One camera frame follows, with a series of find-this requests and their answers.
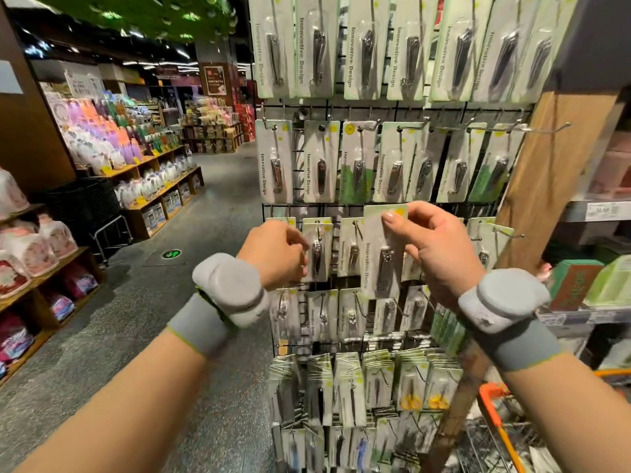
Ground wooden pillar panel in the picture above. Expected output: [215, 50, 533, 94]
[0, 5, 78, 198]

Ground stack of black baskets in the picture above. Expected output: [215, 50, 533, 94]
[44, 177, 124, 247]

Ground person's left forearm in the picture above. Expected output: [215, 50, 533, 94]
[14, 330, 213, 473]

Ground grey kitchenware shelf unit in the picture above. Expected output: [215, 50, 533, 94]
[537, 123, 631, 371]

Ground person's right hand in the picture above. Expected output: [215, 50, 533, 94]
[383, 202, 487, 311]

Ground green white box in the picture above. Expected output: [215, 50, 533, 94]
[584, 256, 631, 311]

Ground person's right forearm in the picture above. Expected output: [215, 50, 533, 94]
[503, 354, 631, 473]

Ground white carded nail clipper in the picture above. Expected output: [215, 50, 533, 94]
[360, 204, 408, 302]

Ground orange wire shopping cart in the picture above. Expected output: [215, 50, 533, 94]
[448, 367, 631, 473]

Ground wooden post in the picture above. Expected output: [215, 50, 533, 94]
[419, 88, 622, 473]

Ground wooden laundry shelf unit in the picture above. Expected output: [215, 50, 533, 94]
[99, 143, 208, 242]

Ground metal rail barrier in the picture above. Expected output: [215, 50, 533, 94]
[91, 214, 134, 262]

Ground wooden detergent shelf unit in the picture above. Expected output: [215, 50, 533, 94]
[0, 202, 105, 385]

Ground rows of hung nail clipper packs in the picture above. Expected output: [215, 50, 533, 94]
[246, 0, 583, 473]

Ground person's left hand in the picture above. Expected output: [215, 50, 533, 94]
[237, 219, 310, 290]

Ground green hanging ceiling decor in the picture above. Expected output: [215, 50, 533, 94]
[20, 0, 238, 40]

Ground distant goods display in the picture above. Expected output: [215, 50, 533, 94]
[182, 64, 258, 156]

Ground row of pastel laundry bottles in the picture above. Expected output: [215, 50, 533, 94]
[44, 93, 183, 208]

